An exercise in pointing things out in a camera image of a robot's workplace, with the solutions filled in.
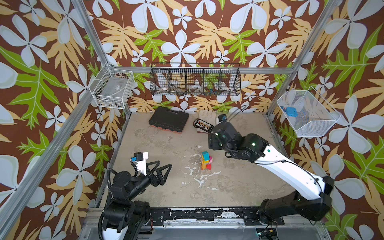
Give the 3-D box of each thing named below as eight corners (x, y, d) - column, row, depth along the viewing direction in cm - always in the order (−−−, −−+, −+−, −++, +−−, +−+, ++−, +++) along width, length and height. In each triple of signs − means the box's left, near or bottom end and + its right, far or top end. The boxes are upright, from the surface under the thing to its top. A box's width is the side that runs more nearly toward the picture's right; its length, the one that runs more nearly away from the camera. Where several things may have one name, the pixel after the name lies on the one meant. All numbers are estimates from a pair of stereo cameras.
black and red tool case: (147, 126, 114) (146, 121, 110) (159, 108, 126) (158, 104, 122) (180, 135, 108) (179, 131, 104) (189, 116, 120) (189, 111, 116)
